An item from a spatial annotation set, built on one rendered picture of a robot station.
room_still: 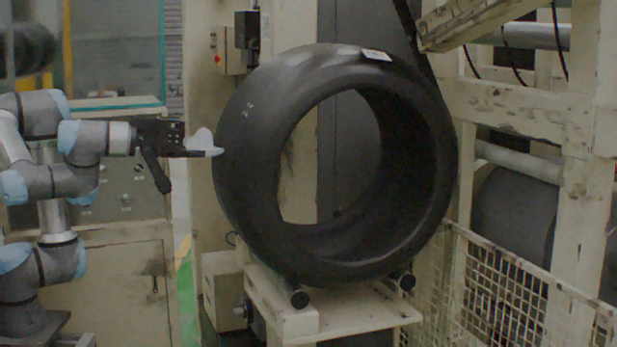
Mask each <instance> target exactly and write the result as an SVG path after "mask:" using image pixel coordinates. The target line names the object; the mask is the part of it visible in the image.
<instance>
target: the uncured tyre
mask: <svg viewBox="0 0 617 347"><path fill-rule="evenodd" d="M361 49H365V50H372V51H380V52H386V54H387V55H388V56H389V57H390V58H391V61H390V60H382V59H374V58H367V57H366V56H365V55H364V54H363V53H362V51H361ZM242 83H244V84H247V85H249V86H245V85H242V84H240V85H239V86H238V88H237V89H236V90H235V92H234V93H233V94H232V96H231V98H230V99H229V100H228V103H227V104H226V106H225V108H224V110H223V113H222V115H221V116H220V120H219V123H218V126H217V129H216V133H215V137H214V142H213V147H219V148H223V149H224V152H223V153H221V154H219V155H216V156H211V172H212V181H213V186H214V190H215V194H217V198H218V201H219V204H220V205H221V207H222V209H223V211H224V214H225V216H226V218H227V220H228V222H229V223H230V225H231V226H232V227H233V228H234V230H236V232H237V233H238V234H239V236H240V237H241V238H242V239H243V241H244V242H245V243H246V244H247V246H248V247H249V248H250V249H251V252H252V253H253V254H255V255H256V256H257V258H258V259H259V260H261V261H262V262H263V263H264V264H265V265H266V266H267V267H269V268H270V269H272V270H274V272H275V273H277V274H279V275H280V276H282V277H284V278H286V279H288V280H293V281H295V282H298V283H300V284H304V285H307V286H312V287H317V288H323V289H347V288H355V287H360V286H364V285H367V284H371V283H373V282H376V281H379V280H381V279H382V278H384V277H386V276H388V275H390V274H392V273H393V272H396V271H398V270H399V269H401V268H402V267H403V266H405V265H406V264H407V263H409V262H410V260H411V259H412V258H413V257H414V256H416V255H417V254H419V253H420V252H421V251H422V250H423V248H424V247H425V246H426V245H427V244H428V243H429V240H430V239H431V238H432V236H433V235H434V234H435V232H436V231H437V229H438V228H439V226H440V224H441V222H442V221H443V217H444V215H445V213H447V210H448V208H449V205H450V204H451V201H452V197H453V194H454V190H455V186H456V181H457V174H458V165H459V149H458V140H457V134H455V129H454V124H453V121H452V118H451V116H450V114H449V111H448V109H447V107H446V105H445V102H444V100H443V98H442V96H441V94H440V93H439V91H438V90H437V89H436V87H435V86H434V85H433V84H431V83H430V82H429V81H428V78H427V77H426V76H424V75H423V74H422V73H421V72H420V71H419V70H418V69H416V68H415V67H414V66H412V65H411V64H409V63H408V62H405V61H404V60H402V59H400V57H399V56H397V55H394V54H392V53H390V52H388V51H386V50H382V49H378V48H374V47H369V46H361V45H347V44H344V43H333V42H318V43H309V44H304V45H300V46H296V47H293V48H290V50H286V51H284V52H282V53H280V54H278V55H276V56H275V57H273V58H271V59H269V60H267V61H265V62H264V63H262V64H261V65H260V66H258V67H257V68H256V69H255V70H253V71H252V72H251V73H250V74H249V75H248V76H247V77H246V78H245V79H244V80H243V82H242ZM350 90H355V91H356V92H357V93H359V94H360V95H361V96H362V97H363V99H364V100H366V101H367V103H368V105H369V106H370V108H371V110H372V112H373V114H374V116H375V118H376V121H377V124H378V128H379V133H380V156H379V163H378V167H377V170H376V173H375V174H374V178H373V180H372V182H371V184H370V185H369V187H368V189H367V190H366V192H365V193H364V195H363V197H362V198H361V199H359V200H358V201H357V202H356V203H355V204H354V205H353V206H352V207H351V208H349V209H348V211H346V212H345V213H342V214H341V215H339V216H337V217H335V218H333V219H331V220H329V221H325V222H321V223H316V224H295V223H289V222H286V221H284V220H283V218H282V214H281V210H280V206H279V201H278V191H277V180H278V170H279V164H280V161H281V157H282V152H283V149H284V147H285V144H286V141H287V139H288V137H289V136H290V134H291V132H293V131H294V129H295V128H296V126H297V124H298V123H299V121H300V120H301V119H302V118H303V117H304V116H305V115H306V114H307V113H308V112H310V111H311V110H312V109H313V108H315V107H316V105H317V104H318V103H320V102H321V101H323V100H325V99H326V98H329V97H331V96H333V95H335V94H337V93H342V92H345V91H350ZM249 100H251V101H254V102H255V103H256V105H255V107H253V108H252V110H251V112H250V113H249V115H248V116H247V118H246V119H245V118H243V117H241V114H242V112H243V110H244V109H245V107H246V105H247V104H248V102H249ZM221 184H222V185H223V186H224V193H225V196H223V193H222V190H221Z"/></svg>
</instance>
